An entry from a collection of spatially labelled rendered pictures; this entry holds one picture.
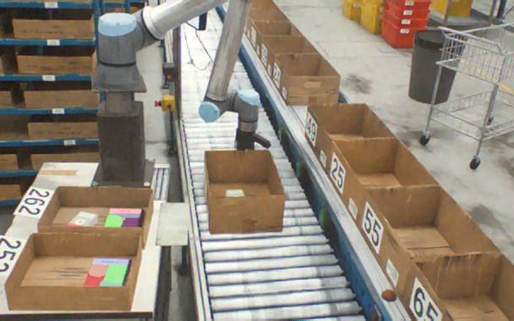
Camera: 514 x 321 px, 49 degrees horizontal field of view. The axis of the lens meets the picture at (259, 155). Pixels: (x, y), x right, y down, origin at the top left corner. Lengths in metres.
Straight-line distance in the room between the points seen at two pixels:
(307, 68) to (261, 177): 1.10
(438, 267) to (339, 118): 1.19
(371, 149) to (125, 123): 1.04
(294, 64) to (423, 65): 2.59
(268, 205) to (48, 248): 0.81
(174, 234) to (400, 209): 0.86
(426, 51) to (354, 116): 3.07
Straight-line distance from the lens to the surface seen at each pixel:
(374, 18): 8.32
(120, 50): 2.35
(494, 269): 1.88
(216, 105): 2.30
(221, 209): 2.16
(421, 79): 5.88
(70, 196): 2.41
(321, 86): 3.10
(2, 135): 3.65
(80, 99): 3.42
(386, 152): 2.45
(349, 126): 2.80
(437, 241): 2.11
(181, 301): 3.05
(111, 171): 2.55
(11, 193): 3.75
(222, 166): 2.50
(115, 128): 2.45
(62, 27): 3.29
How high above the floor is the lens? 2.03
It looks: 27 degrees down
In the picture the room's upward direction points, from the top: 4 degrees clockwise
